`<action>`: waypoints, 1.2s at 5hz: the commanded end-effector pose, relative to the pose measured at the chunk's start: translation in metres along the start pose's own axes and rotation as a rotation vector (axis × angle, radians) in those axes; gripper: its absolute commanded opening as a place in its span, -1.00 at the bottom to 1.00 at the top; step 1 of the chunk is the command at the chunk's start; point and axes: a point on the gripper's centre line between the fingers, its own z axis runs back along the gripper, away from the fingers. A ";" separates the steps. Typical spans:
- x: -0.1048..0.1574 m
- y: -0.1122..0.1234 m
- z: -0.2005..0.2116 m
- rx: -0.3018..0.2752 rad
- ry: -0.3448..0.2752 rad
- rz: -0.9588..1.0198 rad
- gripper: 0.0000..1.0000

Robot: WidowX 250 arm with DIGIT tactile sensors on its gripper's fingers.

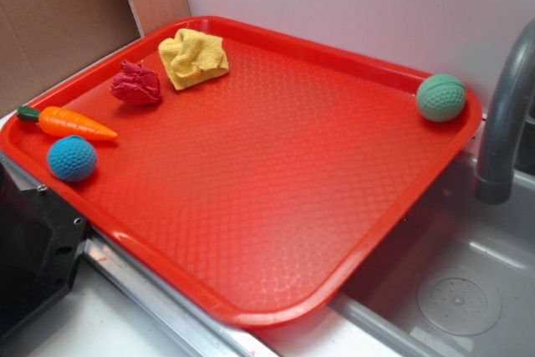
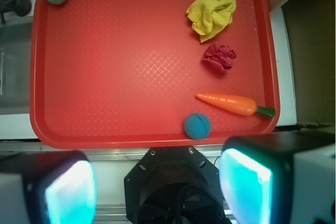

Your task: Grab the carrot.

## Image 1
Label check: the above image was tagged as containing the orange toy carrot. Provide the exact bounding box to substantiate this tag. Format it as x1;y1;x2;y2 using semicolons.
16;106;119;141

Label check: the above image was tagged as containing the red plastic tray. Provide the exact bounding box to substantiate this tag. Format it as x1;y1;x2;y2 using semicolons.
1;17;482;329

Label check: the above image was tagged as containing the yellow crumpled cloth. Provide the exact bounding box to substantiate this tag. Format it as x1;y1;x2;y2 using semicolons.
158;28;230;91

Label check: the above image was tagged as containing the red crumpled cloth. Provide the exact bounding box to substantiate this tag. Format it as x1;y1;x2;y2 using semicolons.
110;60;161;106

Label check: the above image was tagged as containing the green dimpled ball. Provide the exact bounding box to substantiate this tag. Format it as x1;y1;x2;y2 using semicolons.
415;74;466;123

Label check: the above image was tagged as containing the blue dimpled ball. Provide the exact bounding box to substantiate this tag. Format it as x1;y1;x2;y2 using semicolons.
47;136;98;182

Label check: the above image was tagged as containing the grey sink faucet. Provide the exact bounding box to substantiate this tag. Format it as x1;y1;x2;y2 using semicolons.
473;22;534;204

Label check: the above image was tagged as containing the grey toy sink basin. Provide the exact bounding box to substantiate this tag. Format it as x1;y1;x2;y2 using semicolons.
258;156;534;356

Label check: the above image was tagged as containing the brown cardboard panel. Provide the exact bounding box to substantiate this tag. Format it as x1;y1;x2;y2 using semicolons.
1;0;190;115

